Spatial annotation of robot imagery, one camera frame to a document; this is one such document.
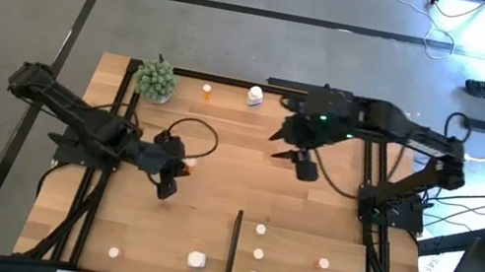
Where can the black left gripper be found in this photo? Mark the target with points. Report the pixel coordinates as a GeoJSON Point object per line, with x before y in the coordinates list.
{"type": "Point", "coordinates": [163, 157]}

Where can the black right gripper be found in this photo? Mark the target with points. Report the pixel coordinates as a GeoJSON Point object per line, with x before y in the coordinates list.
{"type": "Point", "coordinates": [326, 116]}

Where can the orange pill vial white cap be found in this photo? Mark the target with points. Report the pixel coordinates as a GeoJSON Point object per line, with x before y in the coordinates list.
{"type": "Point", "coordinates": [206, 91]}
{"type": "Point", "coordinates": [190, 163]}

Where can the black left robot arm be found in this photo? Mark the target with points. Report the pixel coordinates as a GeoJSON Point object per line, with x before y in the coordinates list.
{"type": "Point", "coordinates": [89, 124]}

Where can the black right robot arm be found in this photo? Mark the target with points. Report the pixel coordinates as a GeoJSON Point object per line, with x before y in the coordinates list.
{"type": "Point", "coordinates": [422, 138]}

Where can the black mounting bar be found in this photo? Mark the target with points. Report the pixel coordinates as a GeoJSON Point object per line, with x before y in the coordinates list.
{"type": "Point", "coordinates": [286, 84]}

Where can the green succulent in patterned pot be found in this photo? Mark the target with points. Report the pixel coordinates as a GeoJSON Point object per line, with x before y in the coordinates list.
{"type": "Point", "coordinates": [155, 80]}

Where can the black aluminium table frame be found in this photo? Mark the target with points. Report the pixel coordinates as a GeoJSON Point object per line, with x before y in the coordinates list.
{"type": "Point", "coordinates": [232, 82]}

